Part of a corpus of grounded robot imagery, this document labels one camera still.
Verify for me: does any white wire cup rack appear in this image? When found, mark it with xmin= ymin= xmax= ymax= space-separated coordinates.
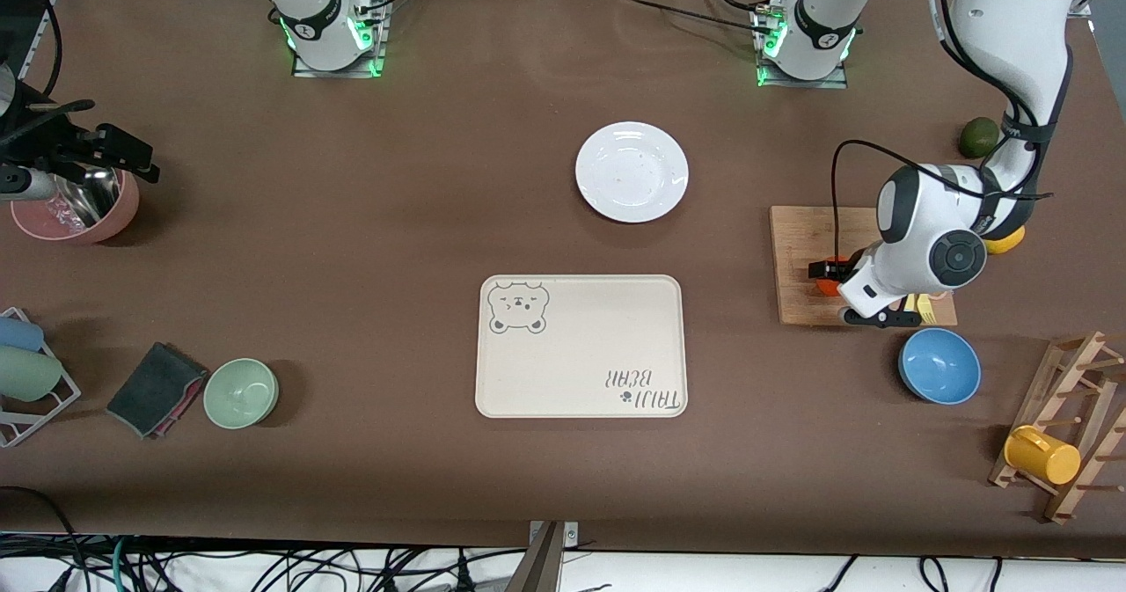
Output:
xmin=0 ymin=307 xmax=82 ymax=449

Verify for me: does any white round plate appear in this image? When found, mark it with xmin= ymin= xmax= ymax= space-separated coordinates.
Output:
xmin=575 ymin=121 xmax=690 ymax=223

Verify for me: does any light green bowl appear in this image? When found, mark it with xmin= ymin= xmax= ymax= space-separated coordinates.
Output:
xmin=203 ymin=358 xmax=280 ymax=430

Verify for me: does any black floor cable loop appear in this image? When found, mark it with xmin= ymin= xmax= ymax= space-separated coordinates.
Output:
xmin=0 ymin=485 xmax=84 ymax=592

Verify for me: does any pink folded cloth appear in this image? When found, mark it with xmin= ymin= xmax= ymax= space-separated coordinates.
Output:
xmin=150 ymin=370 xmax=209 ymax=440

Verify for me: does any green cup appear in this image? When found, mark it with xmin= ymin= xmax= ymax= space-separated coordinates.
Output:
xmin=0 ymin=346 xmax=64 ymax=403

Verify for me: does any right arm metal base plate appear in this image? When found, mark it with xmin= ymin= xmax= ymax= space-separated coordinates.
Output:
xmin=292 ymin=0 xmax=388 ymax=78

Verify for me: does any blue cup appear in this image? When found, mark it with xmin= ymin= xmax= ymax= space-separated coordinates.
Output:
xmin=0 ymin=317 xmax=45 ymax=353

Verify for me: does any cream tray with bear print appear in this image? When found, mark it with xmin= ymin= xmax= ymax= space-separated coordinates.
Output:
xmin=475 ymin=274 xmax=688 ymax=419

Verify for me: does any wooden cutting board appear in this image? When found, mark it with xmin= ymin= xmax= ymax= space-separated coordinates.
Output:
xmin=770 ymin=206 xmax=958 ymax=326

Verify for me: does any metal scoop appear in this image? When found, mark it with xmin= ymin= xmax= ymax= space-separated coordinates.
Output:
xmin=53 ymin=170 xmax=120 ymax=228

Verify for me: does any dark grey folded cloth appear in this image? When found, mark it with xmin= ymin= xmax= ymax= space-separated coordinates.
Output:
xmin=106 ymin=342 xmax=208 ymax=440

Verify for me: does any dark green avocado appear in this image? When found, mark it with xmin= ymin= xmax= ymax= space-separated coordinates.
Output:
xmin=958 ymin=117 xmax=1001 ymax=160

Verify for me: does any yellow mug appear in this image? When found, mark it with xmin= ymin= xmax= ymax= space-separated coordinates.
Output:
xmin=1004 ymin=426 xmax=1082 ymax=486

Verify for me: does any black left base cable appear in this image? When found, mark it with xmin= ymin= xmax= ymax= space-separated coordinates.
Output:
xmin=616 ymin=0 xmax=775 ymax=34

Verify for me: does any pink bowl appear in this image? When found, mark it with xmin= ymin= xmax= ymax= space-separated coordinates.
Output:
xmin=11 ymin=168 xmax=140 ymax=245

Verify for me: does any wooden mug rack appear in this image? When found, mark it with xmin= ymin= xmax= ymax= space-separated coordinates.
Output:
xmin=988 ymin=331 xmax=1126 ymax=524

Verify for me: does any brown angled stand bar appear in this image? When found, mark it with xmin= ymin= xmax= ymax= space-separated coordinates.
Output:
xmin=503 ymin=522 xmax=564 ymax=592

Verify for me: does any silver table clamp bracket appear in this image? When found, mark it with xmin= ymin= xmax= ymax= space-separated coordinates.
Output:
xmin=528 ymin=520 xmax=580 ymax=547

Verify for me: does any blue bowl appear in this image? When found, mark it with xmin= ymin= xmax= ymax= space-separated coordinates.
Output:
xmin=898 ymin=328 xmax=982 ymax=406

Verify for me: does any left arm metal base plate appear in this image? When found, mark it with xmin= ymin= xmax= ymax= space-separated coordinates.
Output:
xmin=755 ymin=3 xmax=850 ymax=90

